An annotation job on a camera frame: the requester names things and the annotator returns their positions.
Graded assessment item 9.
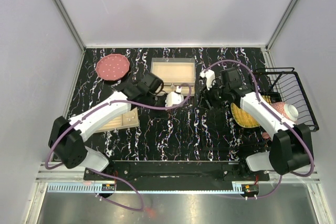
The purple cable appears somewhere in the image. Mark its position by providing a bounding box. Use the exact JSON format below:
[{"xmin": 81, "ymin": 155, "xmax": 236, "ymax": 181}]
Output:
[
  {"xmin": 202, "ymin": 60, "xmax": 315, "ymax": 200},
  {"xmin": 45, "ymin": 83, "xmax": 192, "ymax": 211}
]

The pink dotted plate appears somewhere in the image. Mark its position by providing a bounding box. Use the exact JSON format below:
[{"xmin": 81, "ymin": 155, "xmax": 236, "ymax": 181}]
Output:
[{"xmin": 96, "ymin": 54, "xmax": 130, "ymax": 81}]

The black wire dish rack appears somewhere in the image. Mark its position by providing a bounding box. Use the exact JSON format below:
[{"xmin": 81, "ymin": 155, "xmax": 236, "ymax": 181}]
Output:
[{"xmin": 198, "ymin": 67, "xmax": 319, "ymax": 152}]

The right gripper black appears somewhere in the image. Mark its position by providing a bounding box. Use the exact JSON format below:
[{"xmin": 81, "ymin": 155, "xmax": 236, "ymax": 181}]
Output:
[{"xmin": 198, "ymin": 80, "xmax": 229, "ymax": 110}]

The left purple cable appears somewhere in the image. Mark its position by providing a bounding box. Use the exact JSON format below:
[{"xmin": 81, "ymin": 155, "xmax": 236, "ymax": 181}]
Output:
[{"xmin": 45, "ymin": 83, "xmax": 192, "ymax": 211}]

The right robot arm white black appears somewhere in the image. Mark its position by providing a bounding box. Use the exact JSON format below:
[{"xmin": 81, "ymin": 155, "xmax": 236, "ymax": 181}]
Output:
[{"xmin": 200, "ymin": 67, "xmax": 314, "ymax": 180}]

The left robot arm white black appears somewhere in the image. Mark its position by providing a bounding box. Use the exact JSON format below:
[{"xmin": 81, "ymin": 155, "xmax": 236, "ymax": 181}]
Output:
[{"xmin": 45, "ymin": 73, "xmax": 164, "ymax": 180}]

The pink floral ceramic bowl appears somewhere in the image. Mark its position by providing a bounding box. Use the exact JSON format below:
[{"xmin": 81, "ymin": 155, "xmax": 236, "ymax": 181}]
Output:
[{"xmin": 271, "ymin": 102, "xmax": 299, "ymax": 123}]

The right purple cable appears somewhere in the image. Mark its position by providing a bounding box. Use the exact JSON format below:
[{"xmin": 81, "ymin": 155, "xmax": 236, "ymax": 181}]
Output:
[{"xmin": 202, "ymin": 60, "xmax": 315, "ymax": 200}]

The beige jewelry box with drawers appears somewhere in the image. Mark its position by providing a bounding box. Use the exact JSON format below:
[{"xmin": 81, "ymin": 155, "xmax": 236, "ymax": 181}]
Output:
[{"xmin": 151, "ymin": 58, "xmax": 196, "ymax": 96}]

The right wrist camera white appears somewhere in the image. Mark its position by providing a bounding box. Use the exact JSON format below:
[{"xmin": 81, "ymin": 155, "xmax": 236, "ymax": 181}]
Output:
[{"xmin": 199, "ymin": 69, "xmax": 216, "ymax": 90}]

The yellow woven bamboo plate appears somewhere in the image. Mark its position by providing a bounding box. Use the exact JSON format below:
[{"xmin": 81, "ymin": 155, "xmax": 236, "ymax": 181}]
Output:
[{"xmin": 230, "ymin": 103, "xmax": 260, "ymax": 129}]

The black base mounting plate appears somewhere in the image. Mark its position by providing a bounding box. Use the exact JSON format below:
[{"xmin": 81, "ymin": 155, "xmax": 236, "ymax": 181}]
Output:
[{"xmin": 83, "ymin": 160, "xmax": 270, "ymax": 192}]

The pink patterned cup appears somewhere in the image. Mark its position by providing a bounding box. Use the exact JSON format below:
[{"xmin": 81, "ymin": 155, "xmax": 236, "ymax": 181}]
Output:
[{"xmin": 262, "ymin": 132, "xmax": 272, "ymax": 141}]

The beige jewelry tray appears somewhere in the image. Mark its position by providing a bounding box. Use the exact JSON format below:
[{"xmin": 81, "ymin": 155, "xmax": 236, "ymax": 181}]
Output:
[{"xmin": 96, "ymin": 108, "xmax": 139, "ymax": 133}]

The silver bracelet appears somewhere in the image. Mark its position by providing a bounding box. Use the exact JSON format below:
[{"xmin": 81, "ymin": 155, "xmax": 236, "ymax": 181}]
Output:
[{"xmin": 124, "ymin": 111, "xmax": 137, "ymax": 123}]

